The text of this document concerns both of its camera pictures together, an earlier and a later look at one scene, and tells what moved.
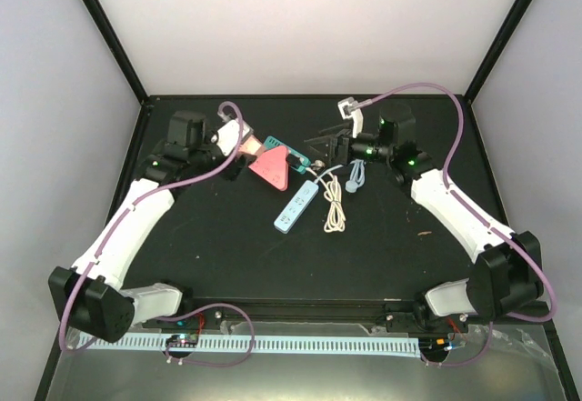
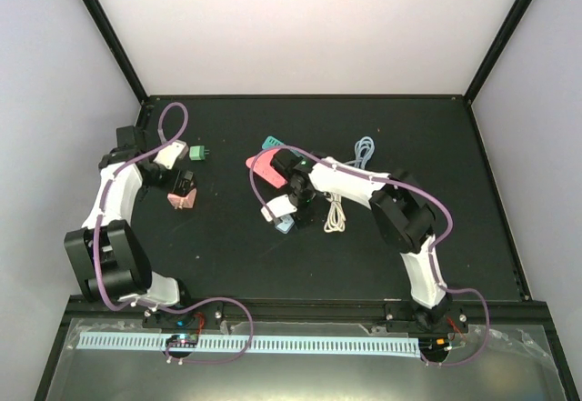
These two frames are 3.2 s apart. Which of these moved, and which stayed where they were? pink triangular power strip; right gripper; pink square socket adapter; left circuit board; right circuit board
Moved: right gripper; pink square socket adapter
Stayed: left circuit board; pink triangular power strip; right circuit board
